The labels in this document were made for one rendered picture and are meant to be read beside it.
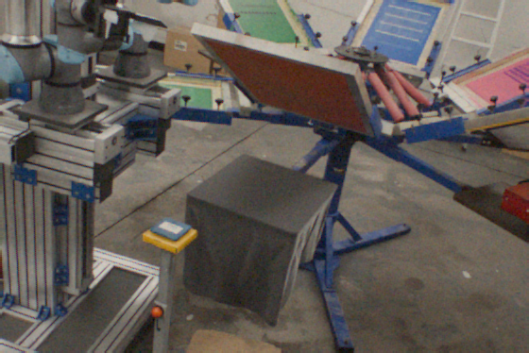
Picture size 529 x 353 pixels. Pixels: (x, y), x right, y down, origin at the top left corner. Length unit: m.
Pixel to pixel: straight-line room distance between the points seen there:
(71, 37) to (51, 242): 1.09
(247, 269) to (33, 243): 0.91
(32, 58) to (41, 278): 1.09
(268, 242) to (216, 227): 0.20
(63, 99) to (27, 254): 0.86
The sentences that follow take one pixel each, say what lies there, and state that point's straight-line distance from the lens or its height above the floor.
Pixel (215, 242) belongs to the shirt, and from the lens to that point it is 2.19.
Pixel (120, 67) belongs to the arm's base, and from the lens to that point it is 2.39.
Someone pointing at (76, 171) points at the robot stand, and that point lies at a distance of 2.02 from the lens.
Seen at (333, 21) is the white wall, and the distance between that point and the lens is 6.67.
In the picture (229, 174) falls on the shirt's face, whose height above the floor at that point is 0.95.
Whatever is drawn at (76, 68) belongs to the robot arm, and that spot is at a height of 1.40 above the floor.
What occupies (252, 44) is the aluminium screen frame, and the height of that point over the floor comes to 1.54.
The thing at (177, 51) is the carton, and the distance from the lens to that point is 7.01.
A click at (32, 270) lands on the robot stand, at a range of 2.63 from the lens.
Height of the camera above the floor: 1.98
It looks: 26 degrees down
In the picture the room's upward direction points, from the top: 10 degrees clockwise
